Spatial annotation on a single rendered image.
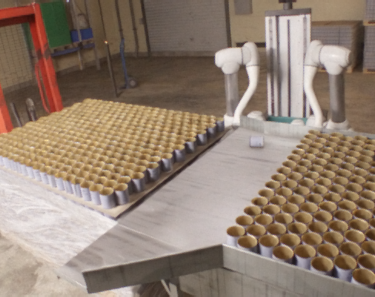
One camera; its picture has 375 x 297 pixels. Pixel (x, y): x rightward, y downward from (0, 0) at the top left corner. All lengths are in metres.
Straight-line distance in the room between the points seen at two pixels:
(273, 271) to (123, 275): 0.50
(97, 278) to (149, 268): 0.18
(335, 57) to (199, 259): 1.68
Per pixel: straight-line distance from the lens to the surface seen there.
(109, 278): 1.26
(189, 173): 1.88
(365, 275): 1.23
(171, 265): 1.25
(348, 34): 8.47
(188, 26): 12.04
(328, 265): 1.24
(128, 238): 1.48
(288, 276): 1.19
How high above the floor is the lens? 1.96
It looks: 24 degrees down
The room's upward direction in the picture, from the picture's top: 8 degrees counter-clockwise
